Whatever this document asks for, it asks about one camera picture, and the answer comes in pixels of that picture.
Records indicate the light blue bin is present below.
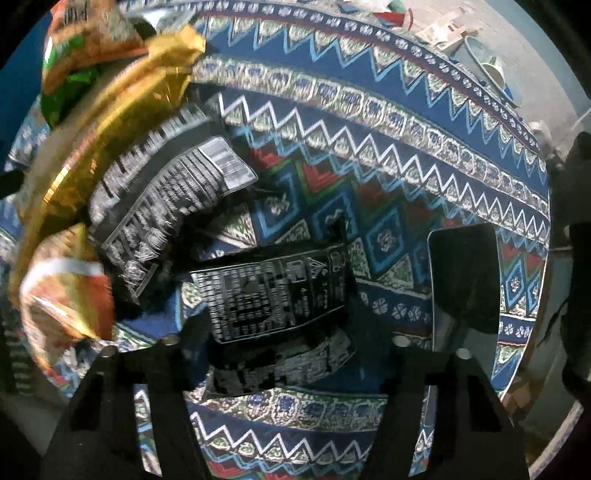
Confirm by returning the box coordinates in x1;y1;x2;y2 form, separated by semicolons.
464;34;509;93

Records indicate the orange green snack bag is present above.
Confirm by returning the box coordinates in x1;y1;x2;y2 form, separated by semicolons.
39;0;148;130

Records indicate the red white cardboard box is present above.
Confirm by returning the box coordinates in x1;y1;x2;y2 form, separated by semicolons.
342;0;416;26

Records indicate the orange white snack bag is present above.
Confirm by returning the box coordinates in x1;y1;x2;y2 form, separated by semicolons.
18;224;116;370

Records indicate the black printed snack packet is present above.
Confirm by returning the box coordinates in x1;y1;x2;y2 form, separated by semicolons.
187;222;358;398

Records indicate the gold snack bag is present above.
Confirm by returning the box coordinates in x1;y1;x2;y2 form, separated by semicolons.
9;25;259;310

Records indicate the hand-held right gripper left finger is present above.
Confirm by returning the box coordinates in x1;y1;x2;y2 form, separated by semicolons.
44;318;208;480

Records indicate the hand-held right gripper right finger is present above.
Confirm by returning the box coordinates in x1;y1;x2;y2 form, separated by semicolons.
365;337;532;480

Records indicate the patterned blue tablecloth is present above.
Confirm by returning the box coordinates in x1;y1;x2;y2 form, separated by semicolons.
0;4;552;480

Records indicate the white red paper carton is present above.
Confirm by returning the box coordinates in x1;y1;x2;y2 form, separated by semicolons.
420;9;481;51

